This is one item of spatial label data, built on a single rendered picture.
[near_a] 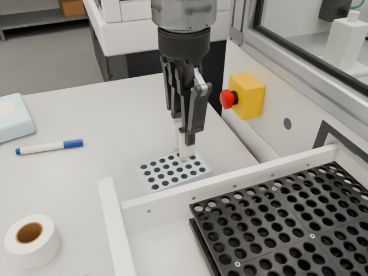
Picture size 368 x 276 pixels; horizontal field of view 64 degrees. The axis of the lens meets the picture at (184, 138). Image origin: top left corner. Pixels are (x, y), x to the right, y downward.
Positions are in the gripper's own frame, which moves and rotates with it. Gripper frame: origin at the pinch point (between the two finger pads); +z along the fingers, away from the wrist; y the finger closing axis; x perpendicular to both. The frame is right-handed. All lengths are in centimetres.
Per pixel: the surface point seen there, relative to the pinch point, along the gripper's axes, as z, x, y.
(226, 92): -4.4, 11.7, -4.2
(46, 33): 85, -5, -342
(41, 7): 67, 0, -388
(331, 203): -4.9, 7.4, 25.1
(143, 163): 5.6, -7.3, -2.7
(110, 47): 2, 1, -53
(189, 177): 5.6, -1.1, 4.5
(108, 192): -7.7, -16.6, 13.7
